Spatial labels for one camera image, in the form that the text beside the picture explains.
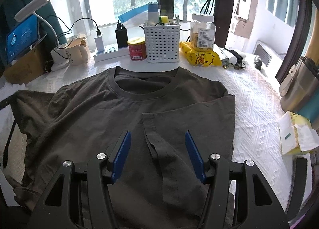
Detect white desk lamp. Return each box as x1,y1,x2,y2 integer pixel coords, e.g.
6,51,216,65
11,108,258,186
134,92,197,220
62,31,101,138
14,0,70,71

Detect dark grey t-shirt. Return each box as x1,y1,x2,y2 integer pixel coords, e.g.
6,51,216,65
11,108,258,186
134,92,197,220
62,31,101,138
4,66,236,229

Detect brown cardboard box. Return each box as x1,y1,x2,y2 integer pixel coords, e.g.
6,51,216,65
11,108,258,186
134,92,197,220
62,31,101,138
3,43,45,85

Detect blue screen tablet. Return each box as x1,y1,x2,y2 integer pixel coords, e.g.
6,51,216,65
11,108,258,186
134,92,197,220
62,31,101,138
6,15,39,64

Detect white perforated plastic basket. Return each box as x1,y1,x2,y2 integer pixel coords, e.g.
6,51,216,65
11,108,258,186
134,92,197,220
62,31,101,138
143,24,181,64

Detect white power strip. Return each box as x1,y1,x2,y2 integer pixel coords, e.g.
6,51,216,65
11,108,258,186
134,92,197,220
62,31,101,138
93,44,130,62

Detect white usb charger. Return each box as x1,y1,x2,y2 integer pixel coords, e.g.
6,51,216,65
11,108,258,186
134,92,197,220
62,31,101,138
95,29,104,53

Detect red tin can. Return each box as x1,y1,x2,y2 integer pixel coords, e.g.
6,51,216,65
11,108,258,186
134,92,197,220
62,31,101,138
128,37,147,61

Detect small dark figurine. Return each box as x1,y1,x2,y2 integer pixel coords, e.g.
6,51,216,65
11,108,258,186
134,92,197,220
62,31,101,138
254,55,263,70

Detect cream cartoon mug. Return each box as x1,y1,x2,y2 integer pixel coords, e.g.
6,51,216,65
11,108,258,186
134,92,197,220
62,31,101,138
65,34,90,66

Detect black power adapter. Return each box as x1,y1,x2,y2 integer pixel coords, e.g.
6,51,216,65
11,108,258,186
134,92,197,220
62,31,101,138
115,23,128,48

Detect black smartphone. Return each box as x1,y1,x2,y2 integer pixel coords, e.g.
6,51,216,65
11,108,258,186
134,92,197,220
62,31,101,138
286,157,308,221

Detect yellow tissue box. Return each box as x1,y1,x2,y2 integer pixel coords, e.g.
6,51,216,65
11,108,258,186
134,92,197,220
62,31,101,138
278,111,318,155

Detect keys and black pouch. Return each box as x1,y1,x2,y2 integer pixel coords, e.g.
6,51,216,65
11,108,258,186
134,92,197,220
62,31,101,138
214,46,245,70

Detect yellow duck snack bag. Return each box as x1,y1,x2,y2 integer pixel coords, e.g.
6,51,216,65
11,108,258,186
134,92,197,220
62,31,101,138
179,42,222,67

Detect clear jar white lid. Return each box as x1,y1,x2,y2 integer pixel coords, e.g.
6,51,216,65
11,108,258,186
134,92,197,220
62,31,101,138
190,13,216,51

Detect blue white pack in basket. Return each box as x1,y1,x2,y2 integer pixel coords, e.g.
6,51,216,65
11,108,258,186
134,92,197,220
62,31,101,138
118,2,159,23

